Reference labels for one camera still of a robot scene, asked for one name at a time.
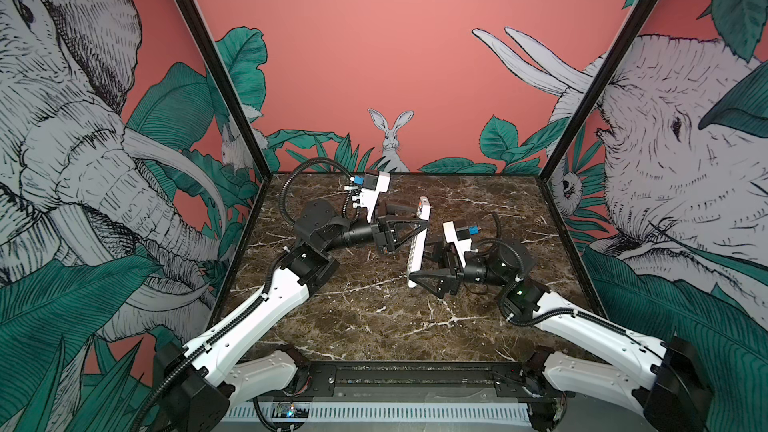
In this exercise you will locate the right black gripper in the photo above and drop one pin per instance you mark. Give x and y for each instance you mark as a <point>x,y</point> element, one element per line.
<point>451,281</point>

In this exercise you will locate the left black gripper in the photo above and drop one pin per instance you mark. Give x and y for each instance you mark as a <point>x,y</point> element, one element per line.
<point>382,233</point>

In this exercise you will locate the white remote control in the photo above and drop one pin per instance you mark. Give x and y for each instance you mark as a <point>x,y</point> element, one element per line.
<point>419,240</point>

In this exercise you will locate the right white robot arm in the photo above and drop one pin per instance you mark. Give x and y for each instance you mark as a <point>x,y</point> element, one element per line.
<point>662,380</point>

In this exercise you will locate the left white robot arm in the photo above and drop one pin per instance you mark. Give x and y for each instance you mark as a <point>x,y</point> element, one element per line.
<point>204,379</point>

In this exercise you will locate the small green circuit board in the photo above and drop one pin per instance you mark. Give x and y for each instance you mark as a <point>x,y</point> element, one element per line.
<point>291,411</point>

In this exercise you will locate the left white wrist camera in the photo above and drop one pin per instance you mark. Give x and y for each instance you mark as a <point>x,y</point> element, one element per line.
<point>365,189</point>

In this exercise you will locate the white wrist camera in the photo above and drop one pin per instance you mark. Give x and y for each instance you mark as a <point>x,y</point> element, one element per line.
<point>460,234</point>
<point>365,189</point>

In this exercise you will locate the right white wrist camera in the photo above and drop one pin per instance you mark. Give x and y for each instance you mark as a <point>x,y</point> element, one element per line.
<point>460,234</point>

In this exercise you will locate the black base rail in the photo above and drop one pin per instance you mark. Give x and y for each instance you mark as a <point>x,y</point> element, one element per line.
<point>414,379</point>

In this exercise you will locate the white slotted cable duct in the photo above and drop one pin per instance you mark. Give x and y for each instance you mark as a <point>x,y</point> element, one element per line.
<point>382,412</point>

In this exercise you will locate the right black frame post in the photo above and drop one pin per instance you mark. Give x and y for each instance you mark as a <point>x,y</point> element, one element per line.
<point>632,26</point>

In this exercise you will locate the black frame post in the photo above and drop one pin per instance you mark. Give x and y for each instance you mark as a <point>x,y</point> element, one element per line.
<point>632,26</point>
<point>213,61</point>

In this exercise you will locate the left black frame post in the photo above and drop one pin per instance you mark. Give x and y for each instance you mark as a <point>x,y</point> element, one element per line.
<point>213,61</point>

